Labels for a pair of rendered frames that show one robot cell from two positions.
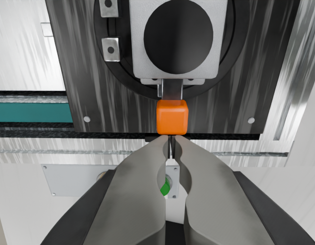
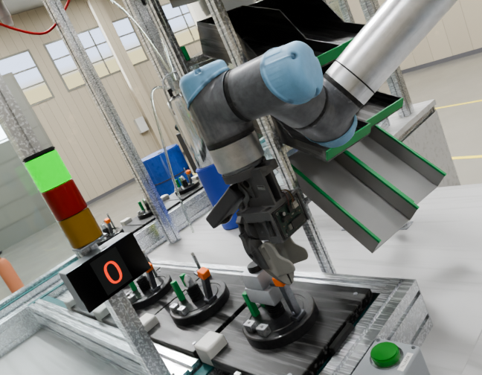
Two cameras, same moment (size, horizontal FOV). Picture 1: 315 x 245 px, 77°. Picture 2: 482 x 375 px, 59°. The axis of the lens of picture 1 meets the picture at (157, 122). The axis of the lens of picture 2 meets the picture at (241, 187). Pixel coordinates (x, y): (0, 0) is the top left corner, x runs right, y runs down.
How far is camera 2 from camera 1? 0.73 m
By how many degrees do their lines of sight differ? 99
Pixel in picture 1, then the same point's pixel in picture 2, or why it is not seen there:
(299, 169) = not seen: outside the picture
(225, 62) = (306, 296)
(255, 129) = (364, 291)
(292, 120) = (375, 280)
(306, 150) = (476, 292)
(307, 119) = (436, 295)
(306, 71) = (346, 278)
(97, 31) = (254, 338)
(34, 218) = not seen: outside the picture
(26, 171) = not seen: outside the picture
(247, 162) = (398, 297)
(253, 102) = (344, 292)
